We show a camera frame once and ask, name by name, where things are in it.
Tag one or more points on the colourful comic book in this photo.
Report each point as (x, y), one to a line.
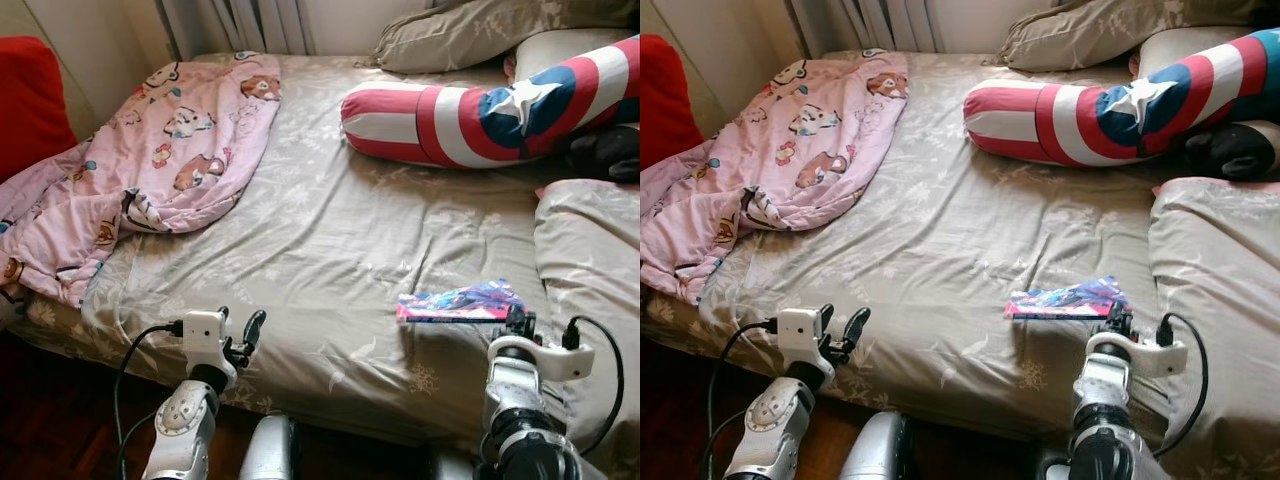
(460, 303)
(1070, 300)

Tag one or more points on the pink cartoon print blanket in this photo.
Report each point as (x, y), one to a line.
(790, 165)
(160, 170)

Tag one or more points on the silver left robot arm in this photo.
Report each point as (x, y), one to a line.
(185, 430)
(775, 430)

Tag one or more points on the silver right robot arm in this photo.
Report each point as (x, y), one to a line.
(1105, 420)
(520, 420)

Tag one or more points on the silver left robot leg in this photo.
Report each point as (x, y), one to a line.
(270, 450)
(875, 448)

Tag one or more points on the silver robot leg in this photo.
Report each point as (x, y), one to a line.
(875, 448)
(270, 450)
(455, 467)

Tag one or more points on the bed with grey floral sheet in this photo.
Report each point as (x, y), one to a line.
(960, 240)
(350, 240)

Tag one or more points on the silver right robot leg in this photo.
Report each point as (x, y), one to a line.
(455, 467)

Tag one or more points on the black plush toy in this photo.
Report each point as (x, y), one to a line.
(605, 155)
(1230, 152)

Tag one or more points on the red white blue shield bolster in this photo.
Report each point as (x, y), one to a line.
(450, 125)
(1070, 122)

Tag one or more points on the red foam cushion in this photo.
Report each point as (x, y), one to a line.
(30, 105)
(665, 100)

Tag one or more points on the plain white pillow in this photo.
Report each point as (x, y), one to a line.
(1180, 52)
(555, 55)

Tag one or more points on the grey curtain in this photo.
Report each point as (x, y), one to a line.
(870, 22)
(240, 22)

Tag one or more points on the grey floral pillow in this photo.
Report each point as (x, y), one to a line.
(480, 30)
(1100, 28)

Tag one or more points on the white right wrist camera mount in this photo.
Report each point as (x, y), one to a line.
(550, 360)
(1145, 357)

